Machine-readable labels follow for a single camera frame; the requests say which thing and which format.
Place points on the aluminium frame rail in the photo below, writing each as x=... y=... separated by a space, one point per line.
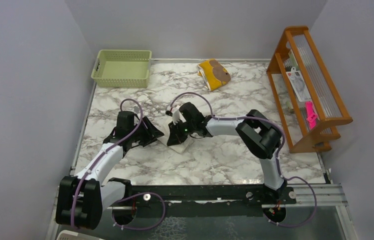
x=294 y=195

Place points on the green plastic basket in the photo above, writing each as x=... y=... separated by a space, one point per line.
x=117 y=68

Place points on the pink clip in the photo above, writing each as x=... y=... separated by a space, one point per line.
x=311 y=115

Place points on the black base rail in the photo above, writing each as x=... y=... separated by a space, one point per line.
x=153 y=206

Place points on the white paper package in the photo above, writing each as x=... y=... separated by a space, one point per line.
x=298 y=84

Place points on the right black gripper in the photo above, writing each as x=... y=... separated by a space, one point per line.
x=175 y=137

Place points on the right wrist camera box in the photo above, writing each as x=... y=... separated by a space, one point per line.
x=174 y=113

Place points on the white towel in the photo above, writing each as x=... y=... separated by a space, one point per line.
x=179 y=148

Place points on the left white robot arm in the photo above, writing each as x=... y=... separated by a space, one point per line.
x=84 y=197

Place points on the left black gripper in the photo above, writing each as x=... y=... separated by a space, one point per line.
x=151 y=133

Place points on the wooden rack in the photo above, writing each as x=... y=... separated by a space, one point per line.
x=296 y=48

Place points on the yellow bear towel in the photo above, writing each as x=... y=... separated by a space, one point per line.
x=213 y=74

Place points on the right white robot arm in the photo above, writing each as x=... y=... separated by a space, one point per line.
x=262 y=138

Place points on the white tray corner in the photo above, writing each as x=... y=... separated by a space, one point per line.
x=71 y=235

